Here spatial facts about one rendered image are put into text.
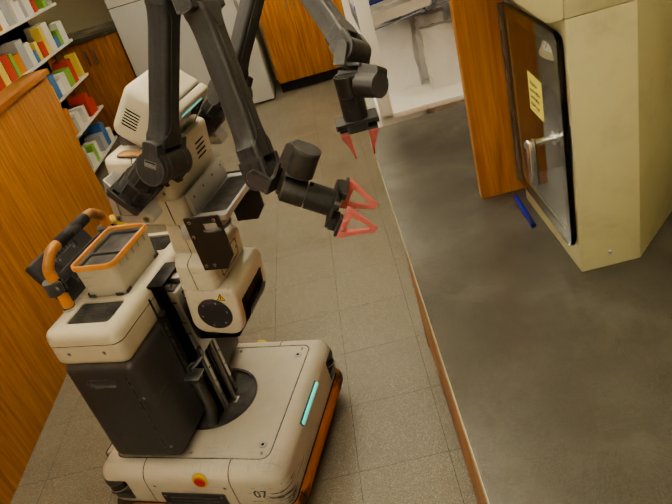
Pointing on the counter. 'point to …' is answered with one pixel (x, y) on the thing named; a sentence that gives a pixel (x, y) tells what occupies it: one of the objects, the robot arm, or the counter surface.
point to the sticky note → (535, 96)
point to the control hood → (542, 9)
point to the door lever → (536, 156)
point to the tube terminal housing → (617, 125)
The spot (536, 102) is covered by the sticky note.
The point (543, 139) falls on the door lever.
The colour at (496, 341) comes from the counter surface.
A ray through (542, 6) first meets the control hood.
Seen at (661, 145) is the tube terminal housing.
